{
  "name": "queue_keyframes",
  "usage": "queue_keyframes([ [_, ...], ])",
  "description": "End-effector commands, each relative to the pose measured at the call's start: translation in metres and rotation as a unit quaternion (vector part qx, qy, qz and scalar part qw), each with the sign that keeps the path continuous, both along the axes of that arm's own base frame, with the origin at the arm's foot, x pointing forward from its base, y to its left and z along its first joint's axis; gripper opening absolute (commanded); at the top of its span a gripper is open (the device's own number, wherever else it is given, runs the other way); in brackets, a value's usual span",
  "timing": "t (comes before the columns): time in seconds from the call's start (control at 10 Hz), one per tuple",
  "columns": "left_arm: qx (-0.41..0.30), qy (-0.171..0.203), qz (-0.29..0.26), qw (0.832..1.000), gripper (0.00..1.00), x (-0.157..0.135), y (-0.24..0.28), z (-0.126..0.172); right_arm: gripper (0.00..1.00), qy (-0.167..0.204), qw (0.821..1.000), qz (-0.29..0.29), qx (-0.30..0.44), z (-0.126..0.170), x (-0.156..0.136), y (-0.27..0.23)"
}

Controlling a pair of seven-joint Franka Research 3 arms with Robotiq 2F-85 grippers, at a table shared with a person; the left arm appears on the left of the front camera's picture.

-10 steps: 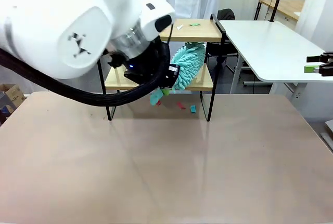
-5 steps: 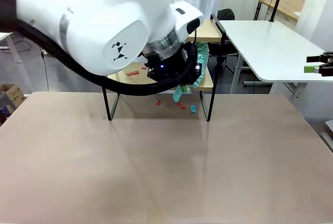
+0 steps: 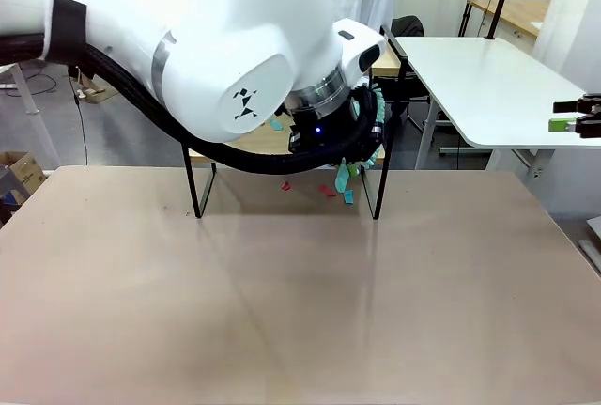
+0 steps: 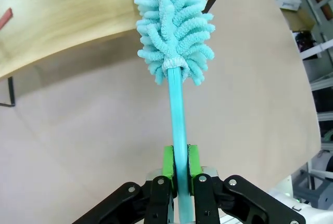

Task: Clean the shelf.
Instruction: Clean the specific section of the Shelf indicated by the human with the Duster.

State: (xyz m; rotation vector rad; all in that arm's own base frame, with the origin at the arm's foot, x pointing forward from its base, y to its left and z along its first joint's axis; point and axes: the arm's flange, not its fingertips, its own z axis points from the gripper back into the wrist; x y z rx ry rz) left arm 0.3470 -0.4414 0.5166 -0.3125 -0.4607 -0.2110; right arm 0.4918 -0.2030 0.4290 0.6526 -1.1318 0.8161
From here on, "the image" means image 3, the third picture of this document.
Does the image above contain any black office chair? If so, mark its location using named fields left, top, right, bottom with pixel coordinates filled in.
left=375, top=14, right=445, bottom=157

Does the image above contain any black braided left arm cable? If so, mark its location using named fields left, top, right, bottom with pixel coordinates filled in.
left=0, top=33, right=381, bottom=176

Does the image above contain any light wooden desk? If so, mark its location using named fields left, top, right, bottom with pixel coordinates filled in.
left=467, top=0, right=550, bottom=39

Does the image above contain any black strap on left arm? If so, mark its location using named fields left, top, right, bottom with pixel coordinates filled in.
left=44, top=0, right=88, bottom=66

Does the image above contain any brown cardboard box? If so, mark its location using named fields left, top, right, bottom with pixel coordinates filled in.
left=0, top=150, right=47, bottom=204

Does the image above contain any teal microfiber duster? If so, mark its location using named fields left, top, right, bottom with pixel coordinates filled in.
left=332, top=87, right=389, bottom=195

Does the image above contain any large white side table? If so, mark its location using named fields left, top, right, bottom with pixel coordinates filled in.
left=393, top=37, right=601, bottom=185

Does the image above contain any black frame wooden shelf rack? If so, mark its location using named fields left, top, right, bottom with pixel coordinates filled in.
left=180, top=23, right=408, bottom=221

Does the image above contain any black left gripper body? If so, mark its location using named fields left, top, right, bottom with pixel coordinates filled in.
left=285, top=97, right=363, bottom=155

